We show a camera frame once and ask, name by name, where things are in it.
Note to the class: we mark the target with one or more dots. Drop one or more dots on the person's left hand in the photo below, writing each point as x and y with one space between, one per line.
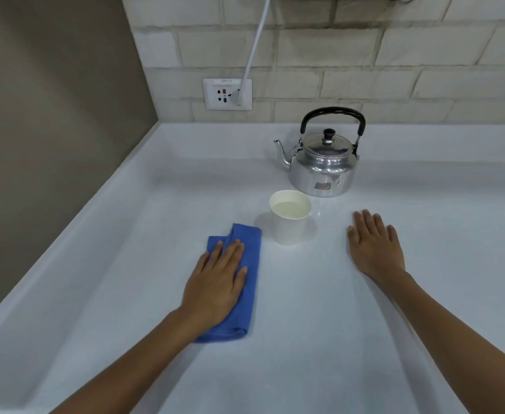
211 293

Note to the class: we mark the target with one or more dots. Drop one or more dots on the person's right hand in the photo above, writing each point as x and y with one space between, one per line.
375 252

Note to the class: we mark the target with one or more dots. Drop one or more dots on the person's right thumb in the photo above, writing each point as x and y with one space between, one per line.
352 239

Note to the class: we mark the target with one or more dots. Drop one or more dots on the person's left middle finger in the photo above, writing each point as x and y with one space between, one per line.
218 256

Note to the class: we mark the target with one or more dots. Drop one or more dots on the person's right little finger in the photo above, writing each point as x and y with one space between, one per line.
393 237

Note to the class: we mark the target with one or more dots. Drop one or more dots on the person's left thumb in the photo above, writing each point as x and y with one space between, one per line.
241 281

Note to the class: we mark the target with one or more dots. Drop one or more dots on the person's right middle finger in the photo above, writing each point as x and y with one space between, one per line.
369 224

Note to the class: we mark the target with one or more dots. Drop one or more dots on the person's left little finger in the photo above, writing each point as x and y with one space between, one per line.
197 269

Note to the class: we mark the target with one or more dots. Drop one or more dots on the person's right forearm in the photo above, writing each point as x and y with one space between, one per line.
455 340

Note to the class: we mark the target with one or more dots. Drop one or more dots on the person's left forearm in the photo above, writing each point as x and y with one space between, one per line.
136 366

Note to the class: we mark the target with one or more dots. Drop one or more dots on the blue folded cloth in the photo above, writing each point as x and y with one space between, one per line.
248 275

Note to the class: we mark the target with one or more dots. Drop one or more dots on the white paper cup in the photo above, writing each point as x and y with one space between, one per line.
288 230

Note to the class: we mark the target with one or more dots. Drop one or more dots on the silver metal kettle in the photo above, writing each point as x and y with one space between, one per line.
323 172

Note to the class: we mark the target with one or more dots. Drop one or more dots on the silver kettle lid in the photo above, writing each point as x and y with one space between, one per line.
328 146

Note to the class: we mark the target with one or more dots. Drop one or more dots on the white wall socket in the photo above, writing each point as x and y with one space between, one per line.
218 95

